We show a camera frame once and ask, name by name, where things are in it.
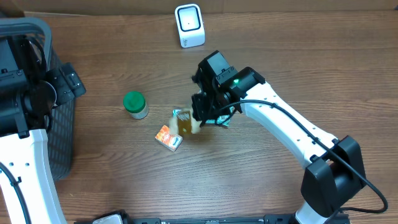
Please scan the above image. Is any teal packet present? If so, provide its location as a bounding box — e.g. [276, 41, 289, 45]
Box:
[206, 107, 235, 127]

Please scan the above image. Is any Kleenex tissue pack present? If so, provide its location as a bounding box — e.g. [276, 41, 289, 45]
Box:
[172, 109, 182, 118]

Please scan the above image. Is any green lid jar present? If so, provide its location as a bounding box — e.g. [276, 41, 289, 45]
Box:
[123, 91, 149, 119]

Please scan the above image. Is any orange tissue pack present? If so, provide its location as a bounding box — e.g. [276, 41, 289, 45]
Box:
[155, 125, 183, 152]

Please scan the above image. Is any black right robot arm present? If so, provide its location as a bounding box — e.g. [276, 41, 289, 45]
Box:
[192, 51, 366, 223]

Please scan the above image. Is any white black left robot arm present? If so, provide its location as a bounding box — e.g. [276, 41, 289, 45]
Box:
[1, 35, 86, 223]

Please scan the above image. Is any white barcode scanner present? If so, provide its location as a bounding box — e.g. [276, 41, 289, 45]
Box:
[175, 3, 205, 49]

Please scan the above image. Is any grey plastic mesh basket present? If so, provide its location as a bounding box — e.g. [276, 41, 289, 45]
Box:
[1, 17, 75, 181]

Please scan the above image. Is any brown cardboard back panel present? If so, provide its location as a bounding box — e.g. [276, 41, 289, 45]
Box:
[1, 0, 397, 16]

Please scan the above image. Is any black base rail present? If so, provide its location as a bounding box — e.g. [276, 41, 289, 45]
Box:
[74, 210, 297, 224]

